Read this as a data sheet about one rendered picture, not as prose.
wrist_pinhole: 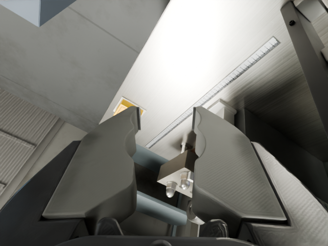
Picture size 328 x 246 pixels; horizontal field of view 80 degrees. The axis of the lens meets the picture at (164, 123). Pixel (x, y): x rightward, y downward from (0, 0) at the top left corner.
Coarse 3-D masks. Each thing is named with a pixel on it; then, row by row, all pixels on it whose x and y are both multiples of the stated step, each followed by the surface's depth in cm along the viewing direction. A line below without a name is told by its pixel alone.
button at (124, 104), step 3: (123, 99) 58; (123, 102) 57; (126, 102) 58; (129, 102) 58; (120, 105) 57; (123, 105) 57; (126, 105) 57; (129, 105) 58; (132, 105) 59; (117, 108) 59; (120, 108) 58; (123, 108) 58; (117, 111) 60; (120, 111) 59; (141, 111) 59; (114, 114) 61; (141, 114) 59
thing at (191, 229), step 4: (188, 220) 127; (188, 224) 125; (192, 224) 123; (196, 224) 124; (188, 228) 123; (192, 228) 121; (196, 228) 123; (188, 232) 121; (192, 232) 120; (196, 232) 122; (184, 236) 122; (188, 236) 119; (192, 236) 119; (196, 236) 120
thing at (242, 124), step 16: (240, 112) 51; (240, 128) 48; (256, 128) 49; (272, 128) 53; (272, 144) 49; (288, 144) 53; (288, 160) 50; (304, 160) 54; (304, 176) 50; (320, 176) 54; (320, 192) 50
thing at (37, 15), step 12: (0, 0) 43; (12, 0) 43; (24, 0) 42; (36, 0) 41; (48, 0) 44; (60, 0) 49; (72, 0) 55; (24, 12) 44; (36, 12) 43; (48, 12) 47; (36, 24) 46
